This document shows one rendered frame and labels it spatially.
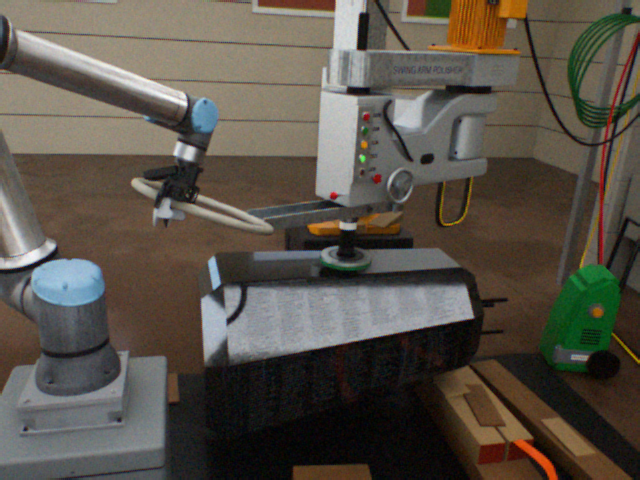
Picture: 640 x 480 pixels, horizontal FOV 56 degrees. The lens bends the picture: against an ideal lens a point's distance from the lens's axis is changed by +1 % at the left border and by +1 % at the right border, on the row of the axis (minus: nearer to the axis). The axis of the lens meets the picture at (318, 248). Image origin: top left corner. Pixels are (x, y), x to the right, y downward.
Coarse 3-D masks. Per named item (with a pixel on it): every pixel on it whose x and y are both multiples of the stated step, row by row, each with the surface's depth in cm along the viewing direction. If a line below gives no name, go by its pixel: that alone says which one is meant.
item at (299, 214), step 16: (272, 208) 224; (288, 208) 228; (304, 208) 233; (320, 208) 239; (336, 208) 229; (352, 208) 235; (368, 208) 239; (384, 208) 246; (400, 208) 247; (272, 224) 212; (288, 224) 216; (304, 224) 221
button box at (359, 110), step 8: (360, 112) 213; (368, 112) 215; (360, 120) 214; (368, 120) 216; (360, 128) 215; (368, 128) 218; (352, 136) 217; (360, 136) 216; (368, 136) 219; (352, 144) 217; (368, 144) 220; (352, 152) 218; (360, 152) 219; (368, 152) 221; (352, 160) 219; (368, 160) 223; (352, 168) 220; (368, 168) 224; (352, 176) 221
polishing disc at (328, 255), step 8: (328, 248) 255; (336, 248) 255; (328, 256) 246; (336, 256) 246; (360, 256) 248; (368, 256) 248; (336, 264) 240; (344, 264) 239; (352, 264) 239; (360, 264) 241
